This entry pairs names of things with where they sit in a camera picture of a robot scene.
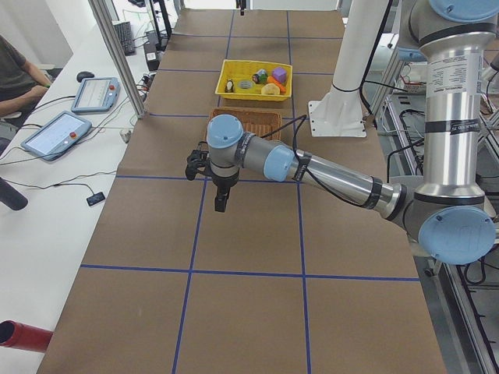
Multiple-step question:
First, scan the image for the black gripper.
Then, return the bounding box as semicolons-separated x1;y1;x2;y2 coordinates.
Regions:
211;171;238;213

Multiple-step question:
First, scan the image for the yellow clear tape roll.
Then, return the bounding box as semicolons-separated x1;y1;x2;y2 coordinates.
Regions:
238;79;254;90

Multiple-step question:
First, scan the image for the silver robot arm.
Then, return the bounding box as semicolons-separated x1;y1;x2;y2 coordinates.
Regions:
207;1;498;265

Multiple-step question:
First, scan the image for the brown wicker basket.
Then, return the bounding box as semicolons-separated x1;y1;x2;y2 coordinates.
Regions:
209;107;282;140

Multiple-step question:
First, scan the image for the yellow plastic basket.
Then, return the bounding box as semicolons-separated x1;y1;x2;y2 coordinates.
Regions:
215;59;292;101

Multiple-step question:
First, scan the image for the toy panda figure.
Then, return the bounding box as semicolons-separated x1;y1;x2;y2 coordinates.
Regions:
225;79;235;93

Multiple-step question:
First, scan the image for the toy bread croissant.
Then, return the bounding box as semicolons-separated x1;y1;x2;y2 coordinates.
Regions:
260;83;281;95

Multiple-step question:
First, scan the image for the small black usb device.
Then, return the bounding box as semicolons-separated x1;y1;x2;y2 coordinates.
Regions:
86;192;105;206

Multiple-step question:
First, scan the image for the small black labelled can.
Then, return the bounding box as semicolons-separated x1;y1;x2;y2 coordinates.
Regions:
252;69;268;84

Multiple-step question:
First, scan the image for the orange toy carrot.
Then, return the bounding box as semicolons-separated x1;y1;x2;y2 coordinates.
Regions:
267;76;287;94

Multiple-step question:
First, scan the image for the purple foam block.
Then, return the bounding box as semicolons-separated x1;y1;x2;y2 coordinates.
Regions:
271;66;288;85

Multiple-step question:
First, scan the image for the upper teach pendant tablet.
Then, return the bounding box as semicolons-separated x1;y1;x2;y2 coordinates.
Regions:
71;77;120;115

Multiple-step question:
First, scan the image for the teach pendant tablet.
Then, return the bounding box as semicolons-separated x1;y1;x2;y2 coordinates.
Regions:
21;111;91;161
71;77;120;115

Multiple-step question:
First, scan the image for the lower teach pendant tablet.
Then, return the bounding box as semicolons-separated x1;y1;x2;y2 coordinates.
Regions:
21;111;91;161

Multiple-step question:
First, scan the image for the black computer mouse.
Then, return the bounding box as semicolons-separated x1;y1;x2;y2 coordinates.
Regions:
76;71;94;83

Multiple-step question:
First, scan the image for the black keyboard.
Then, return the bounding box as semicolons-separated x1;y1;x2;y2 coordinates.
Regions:
113;21;136;56

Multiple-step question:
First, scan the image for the seated person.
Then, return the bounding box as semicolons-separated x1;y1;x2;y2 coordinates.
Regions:
1;37;51;117

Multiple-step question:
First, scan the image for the red cylinder bottle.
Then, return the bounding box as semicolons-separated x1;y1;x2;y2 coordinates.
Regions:
1;320;53;353

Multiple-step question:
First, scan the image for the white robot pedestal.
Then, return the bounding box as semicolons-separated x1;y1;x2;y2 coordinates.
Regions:
309;0;391;137

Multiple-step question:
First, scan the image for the aluminium frame post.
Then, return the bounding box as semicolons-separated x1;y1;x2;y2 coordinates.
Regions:
88;0;146;118

